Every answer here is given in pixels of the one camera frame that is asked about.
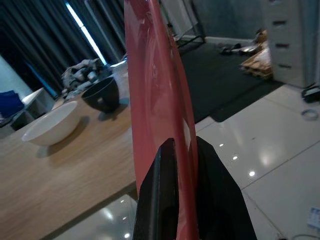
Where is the white panel black frame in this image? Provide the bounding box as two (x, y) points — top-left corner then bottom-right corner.
(159, 0), (206, 49)

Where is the grey slipper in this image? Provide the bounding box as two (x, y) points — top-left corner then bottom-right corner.
(238, 44), (261, 56)

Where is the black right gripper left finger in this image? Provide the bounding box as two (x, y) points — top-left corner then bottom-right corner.
(132, 137), (180, 240)

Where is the grey clothes pile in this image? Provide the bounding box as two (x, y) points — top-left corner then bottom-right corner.
(61, 57), (113, 97)

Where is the black slipper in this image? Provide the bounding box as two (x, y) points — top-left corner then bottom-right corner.
(219, 42), (242, 55)

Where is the brown paper bag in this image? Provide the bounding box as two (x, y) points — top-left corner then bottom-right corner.
(254, 28), (270, 46)

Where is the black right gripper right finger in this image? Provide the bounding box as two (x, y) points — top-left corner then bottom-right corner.
(196, 135), (259, 240)

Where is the black floor mat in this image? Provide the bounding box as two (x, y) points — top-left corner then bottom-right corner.
(178, 41), (286, 123)

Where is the flat cardboard pile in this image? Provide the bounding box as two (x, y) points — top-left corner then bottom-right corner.
(239, 47), (275, 80)

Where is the white container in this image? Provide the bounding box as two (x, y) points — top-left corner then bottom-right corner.
(109, 59), (130, 99)

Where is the black bowl white label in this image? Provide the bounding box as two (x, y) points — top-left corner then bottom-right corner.
(81, 76), (120, 113)

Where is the white tape roll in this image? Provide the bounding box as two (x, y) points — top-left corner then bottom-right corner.
(301, 108), (317, 122)

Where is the white side shelf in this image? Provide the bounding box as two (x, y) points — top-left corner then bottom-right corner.
(21, 87), (56, 118)

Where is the black power adapter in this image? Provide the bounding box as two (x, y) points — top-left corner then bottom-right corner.
(301, 85), (320, 103)

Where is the blue cloth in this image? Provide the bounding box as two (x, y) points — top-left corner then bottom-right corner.
(0, 91), (22, 120)

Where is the red plate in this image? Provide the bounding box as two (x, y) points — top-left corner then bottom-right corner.
(124, 0), (201, 240)

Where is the dark curtain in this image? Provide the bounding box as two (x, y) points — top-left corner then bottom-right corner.
(0, 0), (128, 98)

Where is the white drawer cabinet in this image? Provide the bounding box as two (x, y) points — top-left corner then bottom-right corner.
(259, 0), (320, 88)

